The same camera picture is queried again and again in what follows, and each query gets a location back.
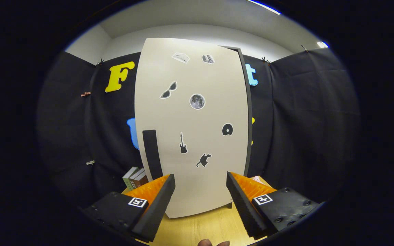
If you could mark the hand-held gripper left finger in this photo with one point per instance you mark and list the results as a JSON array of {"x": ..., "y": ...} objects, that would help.
[{"x": 156, "y": 208}]

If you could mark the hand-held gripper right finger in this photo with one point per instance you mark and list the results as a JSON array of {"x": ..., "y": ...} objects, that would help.
[{"x": 241, "y": 208}]

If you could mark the beige cabinet door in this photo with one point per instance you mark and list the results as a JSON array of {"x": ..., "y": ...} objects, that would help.
[{"x": 200, "y": 191}]

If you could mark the green book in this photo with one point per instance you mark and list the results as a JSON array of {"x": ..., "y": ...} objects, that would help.
[{"x": 127, "y": 179}]

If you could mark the dark grey cabinet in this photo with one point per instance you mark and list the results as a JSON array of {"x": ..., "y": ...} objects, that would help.
[{"x": 250, "y": 119}]

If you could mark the black backdrop cloth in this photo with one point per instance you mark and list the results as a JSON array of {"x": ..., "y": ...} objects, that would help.
[{"x": 303, "y": 130}]

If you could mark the black clip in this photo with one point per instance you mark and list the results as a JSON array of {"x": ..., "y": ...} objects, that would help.
[
  {"x": 304, "y": 48},
  {"x": 99, "y": 62},
  {"x": 265, "y": 60}
]

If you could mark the small ceiling light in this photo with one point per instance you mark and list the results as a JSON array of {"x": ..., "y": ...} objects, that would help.
[{"x": 322, "y": 44}]

